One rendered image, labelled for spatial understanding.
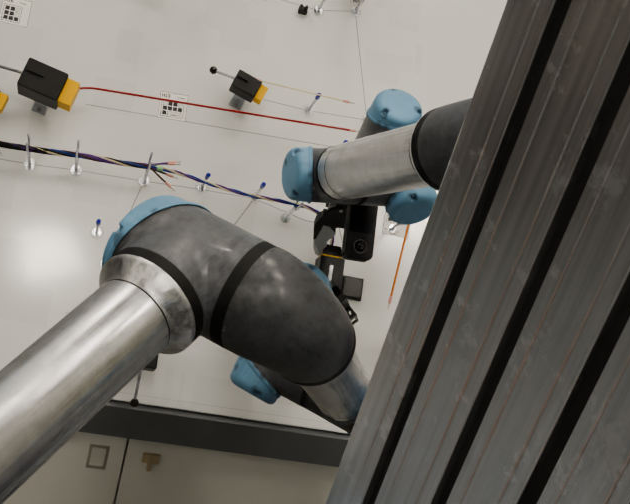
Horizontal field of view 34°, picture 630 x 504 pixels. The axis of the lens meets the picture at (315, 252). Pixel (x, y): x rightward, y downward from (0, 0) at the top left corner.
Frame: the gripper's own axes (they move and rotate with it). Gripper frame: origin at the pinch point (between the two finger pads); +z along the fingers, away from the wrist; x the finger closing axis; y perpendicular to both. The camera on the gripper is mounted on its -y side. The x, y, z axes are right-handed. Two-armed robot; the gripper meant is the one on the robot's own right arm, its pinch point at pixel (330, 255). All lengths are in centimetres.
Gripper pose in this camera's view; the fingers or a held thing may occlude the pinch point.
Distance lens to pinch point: 176.9
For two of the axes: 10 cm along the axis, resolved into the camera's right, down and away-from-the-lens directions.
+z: -2.7, 5.8, 7.7
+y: 0.2, -7.9, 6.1
